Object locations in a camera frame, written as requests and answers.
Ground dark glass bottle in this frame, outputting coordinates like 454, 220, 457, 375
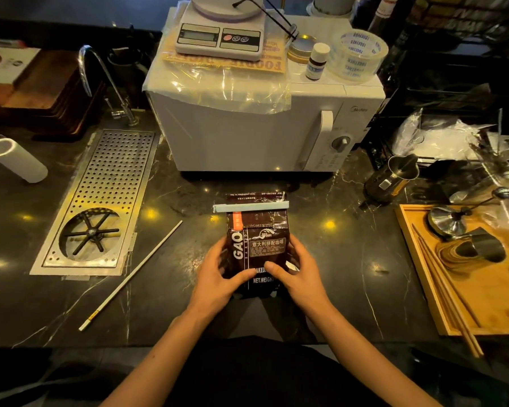
366, 0, 402, 37

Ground small brown bottle white cap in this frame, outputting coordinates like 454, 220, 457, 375
305, 42, 331, 81

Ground clear plastic sheet orange paper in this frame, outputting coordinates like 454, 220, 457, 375
146, 1, 292, 115

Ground white microwave oven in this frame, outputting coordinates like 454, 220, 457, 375
143, 14, 387, 173

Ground white ceramic cup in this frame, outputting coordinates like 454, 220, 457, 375
306, 0, 359, 18

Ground crumpled clear plastic bags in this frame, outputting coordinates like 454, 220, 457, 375
391, 108, 509, 231

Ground black coffee bean bag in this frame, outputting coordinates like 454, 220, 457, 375
225, 191, 292, 300

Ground black thin-frame eyeglasses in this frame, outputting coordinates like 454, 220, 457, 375
232, 0, 300, 41

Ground steel milk pitcher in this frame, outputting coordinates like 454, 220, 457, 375
361, 153, 420, 207

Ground perforated steel pitcher rinser tray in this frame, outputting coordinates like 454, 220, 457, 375
29, 129, 161, 277

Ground bundle of wooden skewers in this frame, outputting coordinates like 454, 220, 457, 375
411, 223, 485, 359

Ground person's right hand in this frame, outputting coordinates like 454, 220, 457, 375
264, 235, 333, 319

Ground long thin white stick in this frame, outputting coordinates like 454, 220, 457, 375
78, 220, 183, 333

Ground steel scoop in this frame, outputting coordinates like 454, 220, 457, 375
453, 227, 508, 264

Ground black cup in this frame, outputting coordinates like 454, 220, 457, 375
107, 46, 150, 104

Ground clear packing tape roll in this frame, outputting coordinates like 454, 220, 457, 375
326, 29, 389, 84

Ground stack of brown paper filters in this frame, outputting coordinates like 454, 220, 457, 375
434, 241, 472, 272

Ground round gold tin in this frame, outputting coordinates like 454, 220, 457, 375
287, 34, 319, 64

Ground black wire rack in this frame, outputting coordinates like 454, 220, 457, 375
409, 0, 509, 45

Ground chrome bar faucet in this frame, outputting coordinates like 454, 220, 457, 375
77, 45, 140, 127

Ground light blue bag sealing clip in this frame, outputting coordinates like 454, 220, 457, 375
212, 201, 290, 214

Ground stack of dark wooden trays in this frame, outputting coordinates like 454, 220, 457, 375
0, 49, 107, 139

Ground person's dark clothing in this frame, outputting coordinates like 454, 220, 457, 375
165, 335, 392, 407

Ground white paper roll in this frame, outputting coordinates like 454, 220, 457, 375
0, 138, 49, 184

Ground person's left hand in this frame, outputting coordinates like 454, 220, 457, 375
187, 237, 258, 322

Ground person's left forearm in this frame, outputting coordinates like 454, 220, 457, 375
100, 307, 215, 407

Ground white cardboard box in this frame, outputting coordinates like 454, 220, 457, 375
0, 38, 41, 86

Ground white digital kitchen scale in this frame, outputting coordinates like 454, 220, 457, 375
175, 0, 266, 61

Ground light wooden tray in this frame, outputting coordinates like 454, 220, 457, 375
395, 203, 509, 337

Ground person's right forearm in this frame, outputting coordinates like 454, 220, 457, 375
307, 304, 444, 407

